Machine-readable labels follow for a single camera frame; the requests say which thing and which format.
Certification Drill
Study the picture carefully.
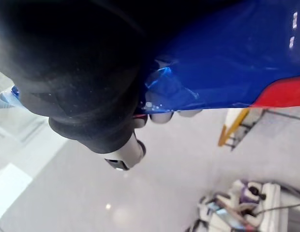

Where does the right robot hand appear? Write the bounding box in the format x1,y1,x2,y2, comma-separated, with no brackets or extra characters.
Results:
0,0,209,171

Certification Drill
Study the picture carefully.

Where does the blue and red plastic package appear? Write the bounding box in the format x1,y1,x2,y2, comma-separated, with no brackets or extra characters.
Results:
0,0,300,116

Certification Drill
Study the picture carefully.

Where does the white cluttered table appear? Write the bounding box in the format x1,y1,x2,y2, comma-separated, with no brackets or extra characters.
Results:
188,179,300,232

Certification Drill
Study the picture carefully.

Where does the black cable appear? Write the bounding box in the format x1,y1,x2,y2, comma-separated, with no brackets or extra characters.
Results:
245,186,300,219

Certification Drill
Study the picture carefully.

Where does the yellow and black frame stand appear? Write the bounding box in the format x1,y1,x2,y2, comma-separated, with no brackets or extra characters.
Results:
217,107,300,152

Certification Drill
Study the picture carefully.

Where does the purple object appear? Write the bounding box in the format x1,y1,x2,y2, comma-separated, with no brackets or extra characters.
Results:
237,180,263,206

